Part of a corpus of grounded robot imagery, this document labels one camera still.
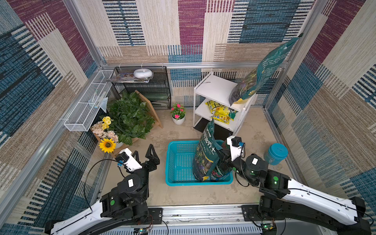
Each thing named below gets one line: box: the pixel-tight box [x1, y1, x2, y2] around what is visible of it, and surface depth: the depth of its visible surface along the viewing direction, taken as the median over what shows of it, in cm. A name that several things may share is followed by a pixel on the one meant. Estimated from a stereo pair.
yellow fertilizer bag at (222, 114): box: [210, 106, 231, 125], surface depth 90 cm
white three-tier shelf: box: [192, 71, 257, 137], surface depth 89 cm
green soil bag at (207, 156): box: [192, 118, 224, 182], surface depth 73 cm
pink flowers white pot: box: [170, 102, 187, 126], surface depth 102 cm
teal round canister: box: [263, 142, 289, 166], surface depth 87 cm
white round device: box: [133, 68, 154, 79], surface depth 90 cm
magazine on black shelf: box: [105, 69, 154, 84], surface depth 90 cm
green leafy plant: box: [107, 90, 156, 146], surface depth 89 cm
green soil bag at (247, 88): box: [228, 32, 304, 106], surface depth 61 cm
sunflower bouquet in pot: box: [91, 116, 124, 154], surface depth 78 cm
